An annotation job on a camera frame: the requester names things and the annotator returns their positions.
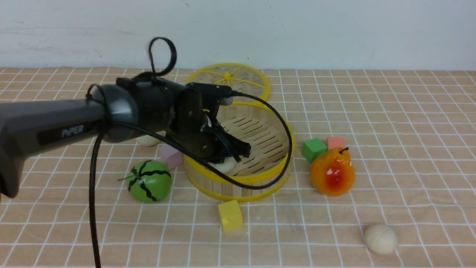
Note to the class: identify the green foam cube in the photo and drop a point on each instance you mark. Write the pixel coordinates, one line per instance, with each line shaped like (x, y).
(313, 148)

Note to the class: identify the bamboo steamer lid yellow rim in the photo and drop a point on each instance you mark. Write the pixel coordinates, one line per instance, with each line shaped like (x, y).
(239, 77)

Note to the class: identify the checkered beige tablecloth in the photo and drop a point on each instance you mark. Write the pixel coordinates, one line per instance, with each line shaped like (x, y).
(411, 136)

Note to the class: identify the bamboo steamer tray yellow rim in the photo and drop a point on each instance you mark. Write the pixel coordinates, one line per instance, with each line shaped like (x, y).
(270, 148)

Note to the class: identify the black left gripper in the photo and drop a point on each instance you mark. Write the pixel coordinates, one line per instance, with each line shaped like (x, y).
(185, 130)

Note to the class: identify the orange toy pear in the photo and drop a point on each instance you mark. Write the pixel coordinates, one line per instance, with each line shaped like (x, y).
(332, 173)

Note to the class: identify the salmon foam cube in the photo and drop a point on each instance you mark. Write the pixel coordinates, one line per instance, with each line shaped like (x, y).
(335, 142)

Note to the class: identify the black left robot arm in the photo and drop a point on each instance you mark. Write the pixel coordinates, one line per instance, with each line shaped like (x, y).
(32, 128)

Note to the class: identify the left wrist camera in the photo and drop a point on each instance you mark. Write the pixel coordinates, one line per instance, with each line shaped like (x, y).
(213, 96)

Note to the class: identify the cream steamed bun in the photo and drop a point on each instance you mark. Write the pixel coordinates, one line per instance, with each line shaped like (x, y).
(381, 239)
(226, 166)
(148, 141)

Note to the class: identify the green toy watermelon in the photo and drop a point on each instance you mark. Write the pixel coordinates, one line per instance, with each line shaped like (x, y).
(149, 181)

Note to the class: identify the pink foam cube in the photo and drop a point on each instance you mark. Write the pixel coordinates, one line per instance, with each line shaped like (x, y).
(170, 156)

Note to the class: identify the yellow foam cube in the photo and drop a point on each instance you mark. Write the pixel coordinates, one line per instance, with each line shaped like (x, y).
(230, 216)

